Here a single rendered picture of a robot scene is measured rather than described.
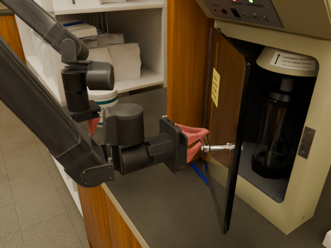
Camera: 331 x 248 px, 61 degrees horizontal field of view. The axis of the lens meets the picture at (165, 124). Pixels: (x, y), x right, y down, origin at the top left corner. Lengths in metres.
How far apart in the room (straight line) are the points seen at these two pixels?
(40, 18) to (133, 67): 1.05
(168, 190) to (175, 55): 0.39
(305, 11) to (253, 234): 0.51
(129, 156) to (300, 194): 0.40
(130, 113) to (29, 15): 0.43
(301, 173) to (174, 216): 0.33
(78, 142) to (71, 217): 1.71
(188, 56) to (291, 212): 0.47
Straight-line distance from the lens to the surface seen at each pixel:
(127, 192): 0.85
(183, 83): 0.80
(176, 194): 0.84
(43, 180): 2.55
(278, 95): 0.71
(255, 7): 0.58
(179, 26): 0.75
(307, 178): 0.70
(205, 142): 0.56
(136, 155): 0.51
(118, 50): 1.73
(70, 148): 0.47
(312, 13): 0.51
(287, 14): 0.55
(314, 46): 0.59
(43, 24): 0.78
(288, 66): 0.65
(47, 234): 2.11
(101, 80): 0.71
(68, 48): 0.73
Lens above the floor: 1.50
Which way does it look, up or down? 28 degrees down
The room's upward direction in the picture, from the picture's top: straight up
